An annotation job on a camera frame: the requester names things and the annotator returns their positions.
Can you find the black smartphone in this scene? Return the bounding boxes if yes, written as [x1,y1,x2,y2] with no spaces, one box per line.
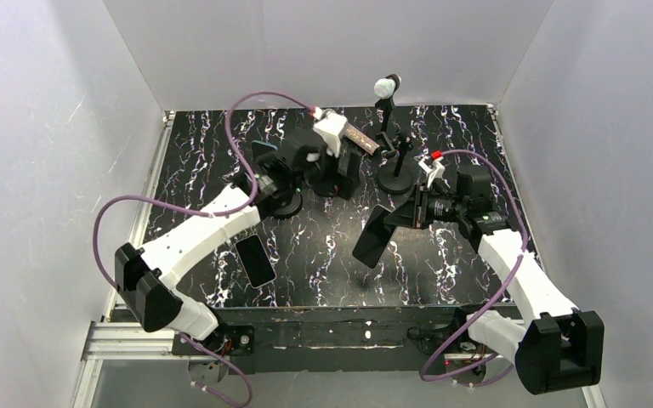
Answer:
[235,235,276,288]
[352,205,396,269]

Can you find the black phone stand front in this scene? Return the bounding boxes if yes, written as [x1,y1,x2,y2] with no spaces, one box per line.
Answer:
[268,191,303,220]

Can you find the black phone stand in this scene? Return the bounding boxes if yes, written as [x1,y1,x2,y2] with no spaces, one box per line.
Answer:
[377,130,415,195]
[268,191,303,220]
[311,177,339,198]

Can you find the blue smartphone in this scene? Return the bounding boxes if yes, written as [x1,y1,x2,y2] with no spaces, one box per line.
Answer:
[251,140,281,181]

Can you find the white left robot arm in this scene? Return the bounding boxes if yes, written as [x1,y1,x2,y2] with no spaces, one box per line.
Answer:
[115,146,361,341]

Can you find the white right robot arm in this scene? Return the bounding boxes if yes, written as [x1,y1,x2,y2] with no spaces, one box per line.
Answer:
[383,165,605,394]

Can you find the black microphone stand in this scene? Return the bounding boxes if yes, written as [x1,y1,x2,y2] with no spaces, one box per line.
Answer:
[375,74,401,159]

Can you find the glitter handheld microphone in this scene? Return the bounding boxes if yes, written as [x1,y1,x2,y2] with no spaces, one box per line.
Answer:
[344,123,380,156]

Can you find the white microphone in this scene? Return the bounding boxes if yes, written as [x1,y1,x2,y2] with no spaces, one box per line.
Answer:
[373,77,397,99]

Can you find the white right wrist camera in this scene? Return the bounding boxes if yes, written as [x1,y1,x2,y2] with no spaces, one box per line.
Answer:
[418,151,445,190]

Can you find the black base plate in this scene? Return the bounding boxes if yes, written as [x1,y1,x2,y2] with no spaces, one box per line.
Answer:
[171,305,531,377]

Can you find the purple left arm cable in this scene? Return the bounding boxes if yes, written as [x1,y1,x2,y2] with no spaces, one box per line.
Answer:
[92,91,319,408]

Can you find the aluminium rail frame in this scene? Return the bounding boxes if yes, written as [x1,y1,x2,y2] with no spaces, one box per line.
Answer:
[70,110,610,408]

